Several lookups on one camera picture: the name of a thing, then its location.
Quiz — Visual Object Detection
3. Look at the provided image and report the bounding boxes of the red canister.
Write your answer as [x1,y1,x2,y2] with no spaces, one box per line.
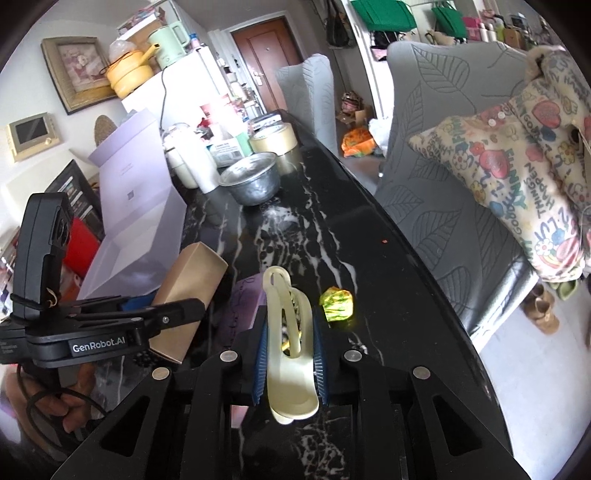
[64,218,100,279]

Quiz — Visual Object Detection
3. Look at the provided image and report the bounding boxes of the grey leaf pattern sofa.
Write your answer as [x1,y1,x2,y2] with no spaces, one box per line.
[376,41,539,349]

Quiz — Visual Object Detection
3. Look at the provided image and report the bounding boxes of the brown entrance door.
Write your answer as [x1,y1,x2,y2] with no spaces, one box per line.
[231,16,303,111]

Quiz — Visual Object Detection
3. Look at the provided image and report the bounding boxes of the metal bowl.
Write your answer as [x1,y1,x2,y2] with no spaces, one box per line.
[219,152,280,206]

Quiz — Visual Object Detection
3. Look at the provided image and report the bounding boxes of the floral cushion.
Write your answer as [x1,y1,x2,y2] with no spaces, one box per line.
[408,103,586,283]
[510,46,590,219]

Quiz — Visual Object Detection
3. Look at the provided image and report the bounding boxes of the green electric kettle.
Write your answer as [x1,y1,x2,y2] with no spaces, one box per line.
[147,21,190,70]

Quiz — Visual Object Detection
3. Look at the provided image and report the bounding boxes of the wall intercom panel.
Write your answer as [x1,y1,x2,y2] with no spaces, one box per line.
[7,112,62,162]

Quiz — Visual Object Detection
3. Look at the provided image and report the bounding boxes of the white refrigerator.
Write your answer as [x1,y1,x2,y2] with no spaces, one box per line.
[122,46,230,141]

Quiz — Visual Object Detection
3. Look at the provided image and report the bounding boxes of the black hanging handbag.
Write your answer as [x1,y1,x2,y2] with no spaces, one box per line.
[325,0,351,49]

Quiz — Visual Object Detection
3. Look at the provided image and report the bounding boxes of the yellow electric pot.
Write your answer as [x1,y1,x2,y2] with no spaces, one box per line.
[106,43,160,99]

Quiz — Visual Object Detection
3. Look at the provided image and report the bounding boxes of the green tote bag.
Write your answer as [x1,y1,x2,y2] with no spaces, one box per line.
[351,0,417,33]
[432,1,468,40]

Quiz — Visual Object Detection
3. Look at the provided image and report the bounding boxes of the grey armchair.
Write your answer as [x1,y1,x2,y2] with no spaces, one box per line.
[276,53,339,156]

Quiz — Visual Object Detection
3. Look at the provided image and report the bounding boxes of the black food pouch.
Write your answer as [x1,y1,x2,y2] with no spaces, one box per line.
[45,160,105,242]

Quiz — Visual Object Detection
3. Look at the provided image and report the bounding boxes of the framed picture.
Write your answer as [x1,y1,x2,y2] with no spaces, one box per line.
[40,36,116,115]

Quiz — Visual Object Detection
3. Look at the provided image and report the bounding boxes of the person's left hand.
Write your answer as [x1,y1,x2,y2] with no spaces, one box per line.
[1,363,95,449]

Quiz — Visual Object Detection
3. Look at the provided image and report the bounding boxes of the tape roll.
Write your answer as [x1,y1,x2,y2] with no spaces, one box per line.
[249,122,298,156]

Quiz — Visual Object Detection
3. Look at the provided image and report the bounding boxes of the white gift box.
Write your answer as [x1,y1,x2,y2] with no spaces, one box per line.
[78,113,186,300]

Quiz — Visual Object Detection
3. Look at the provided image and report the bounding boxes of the gold cardboard box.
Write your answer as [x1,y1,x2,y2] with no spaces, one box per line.
[149,242,228,364]

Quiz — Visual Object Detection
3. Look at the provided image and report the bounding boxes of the purple slim box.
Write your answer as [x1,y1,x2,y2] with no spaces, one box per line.
[216,273,266,350]

